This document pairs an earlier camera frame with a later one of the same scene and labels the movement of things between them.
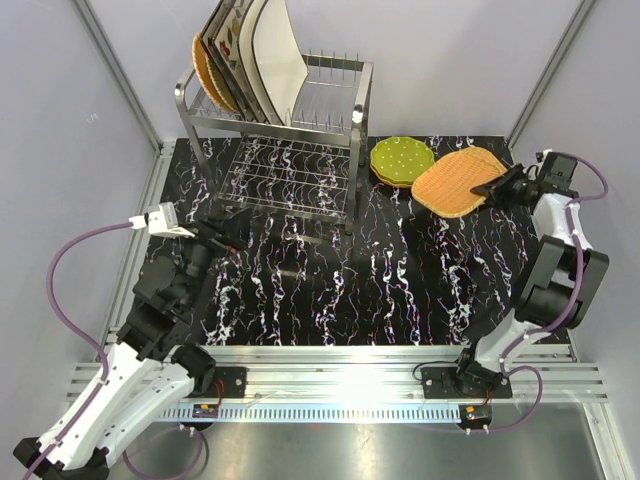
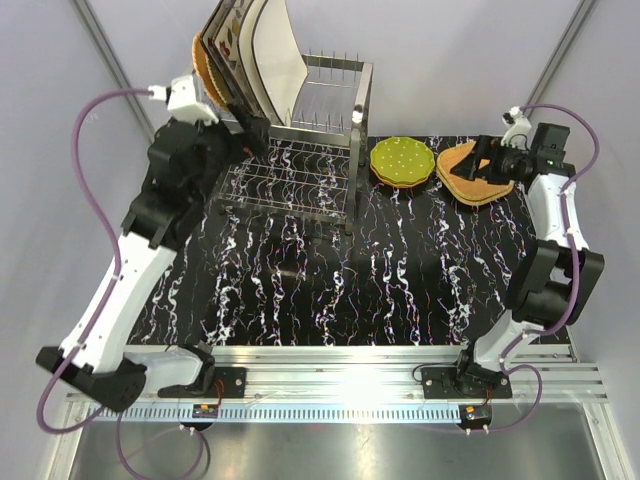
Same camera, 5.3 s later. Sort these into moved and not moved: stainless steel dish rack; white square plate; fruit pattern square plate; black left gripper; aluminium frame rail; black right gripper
Moved: black right gripper; black left gripper
Not moved: aluminium frame rail; stainless steel dish rack; white square plate; fruit pattern square plate
